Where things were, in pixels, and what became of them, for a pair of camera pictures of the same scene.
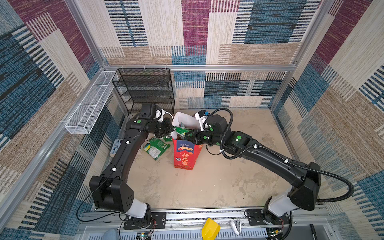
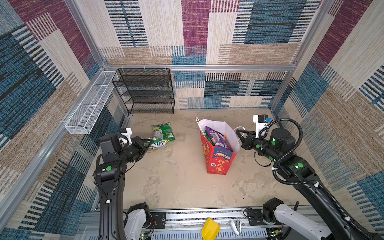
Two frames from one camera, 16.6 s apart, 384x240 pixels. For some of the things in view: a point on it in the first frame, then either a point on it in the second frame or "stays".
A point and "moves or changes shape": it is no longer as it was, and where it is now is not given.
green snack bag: x=155 y=146 moves or changes shape
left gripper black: x=168 y=128 to x=137 y=143
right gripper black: x=196 y=136 to x=248 y=140
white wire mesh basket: x=81 y=121 stays
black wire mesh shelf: x=139 y=86 stays
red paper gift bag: x=186 y=154 to x=219 y=144
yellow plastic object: x=210 y=230 stays
